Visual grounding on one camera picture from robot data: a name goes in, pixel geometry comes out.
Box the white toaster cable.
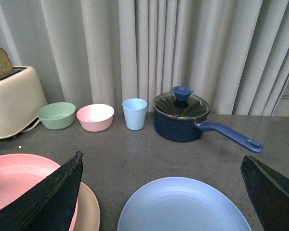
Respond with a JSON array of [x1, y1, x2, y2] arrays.
[[21, 118, 42, 133]]

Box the glass pot lid blue knob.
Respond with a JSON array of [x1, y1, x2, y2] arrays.
[[154, 86, 210, 120]]

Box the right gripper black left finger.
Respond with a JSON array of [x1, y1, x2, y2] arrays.
[[0, 151, 83, 231]]

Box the cream plate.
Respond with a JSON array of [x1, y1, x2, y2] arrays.
[[74, 182, 100, 231]]

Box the pink bowl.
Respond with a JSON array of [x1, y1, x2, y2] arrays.
[[76, 104, 115, 132]]

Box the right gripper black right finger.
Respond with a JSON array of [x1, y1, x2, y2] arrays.
[[240, 155, 289, 231]]

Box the light blue cup right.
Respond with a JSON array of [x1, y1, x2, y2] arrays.
[[122, 98, 147, 130]]

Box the pink plate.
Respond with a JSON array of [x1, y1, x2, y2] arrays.
[[0, 154, 78, 231]]

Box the green bowl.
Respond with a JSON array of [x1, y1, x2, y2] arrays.
[[37, 102, 76, 130]]

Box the grey curtain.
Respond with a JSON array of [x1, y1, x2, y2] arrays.
[[0, 0, 289, 116]]

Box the cream toaster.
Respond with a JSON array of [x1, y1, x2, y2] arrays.
[[0, 66, 48, 140]]

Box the dark blue saucepan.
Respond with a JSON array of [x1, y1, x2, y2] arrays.
[[154, 109, 264, 153]]

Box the blue plate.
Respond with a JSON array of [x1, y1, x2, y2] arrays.
[[117, 177, 251, 231]]

